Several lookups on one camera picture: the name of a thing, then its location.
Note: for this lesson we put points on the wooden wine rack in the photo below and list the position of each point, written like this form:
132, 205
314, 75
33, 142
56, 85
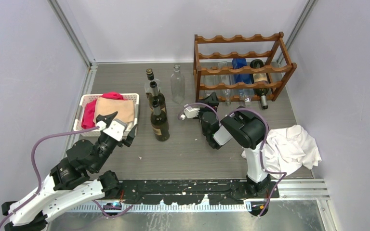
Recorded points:
277, 77

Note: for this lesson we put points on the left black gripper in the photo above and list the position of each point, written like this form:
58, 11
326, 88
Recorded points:
130, 137

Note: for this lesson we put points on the green wine bottle middle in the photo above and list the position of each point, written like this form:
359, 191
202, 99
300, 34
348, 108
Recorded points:
156, 95

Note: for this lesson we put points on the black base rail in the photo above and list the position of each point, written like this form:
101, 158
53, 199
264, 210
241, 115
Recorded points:
190, 192

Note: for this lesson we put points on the beige folded cloth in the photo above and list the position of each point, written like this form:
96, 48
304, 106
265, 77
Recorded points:
124, 108

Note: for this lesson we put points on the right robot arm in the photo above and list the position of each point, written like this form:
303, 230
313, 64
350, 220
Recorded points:
248, 130

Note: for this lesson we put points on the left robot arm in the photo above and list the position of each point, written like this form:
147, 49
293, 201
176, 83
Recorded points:
68, 184

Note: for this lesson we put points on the white cloth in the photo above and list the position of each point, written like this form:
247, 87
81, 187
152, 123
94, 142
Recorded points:
285, 151

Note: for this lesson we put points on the red cloth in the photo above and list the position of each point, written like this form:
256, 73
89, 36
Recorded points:
88, 119

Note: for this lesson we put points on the clear whisky bottle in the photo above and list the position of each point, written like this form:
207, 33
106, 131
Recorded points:
150, 78

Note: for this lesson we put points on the green wine bottle front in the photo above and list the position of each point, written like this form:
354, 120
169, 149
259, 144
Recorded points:
159, 122

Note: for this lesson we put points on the white plastic basket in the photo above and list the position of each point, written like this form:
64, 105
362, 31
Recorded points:
85, 99

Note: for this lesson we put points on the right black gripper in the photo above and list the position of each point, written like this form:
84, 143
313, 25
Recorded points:
212, 99

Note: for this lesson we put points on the blue square glass bottle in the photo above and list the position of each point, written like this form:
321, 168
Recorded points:
244, 94

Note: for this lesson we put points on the clear glass bottle front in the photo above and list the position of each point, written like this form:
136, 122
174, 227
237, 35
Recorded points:
227, 94

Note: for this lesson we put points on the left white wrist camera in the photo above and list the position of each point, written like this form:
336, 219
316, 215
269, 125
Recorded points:
115, 130

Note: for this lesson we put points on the dark green wine bottle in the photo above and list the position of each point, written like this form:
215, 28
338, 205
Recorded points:
260, 78

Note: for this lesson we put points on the tall clear glass bottle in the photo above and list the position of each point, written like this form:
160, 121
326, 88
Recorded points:
177, 85

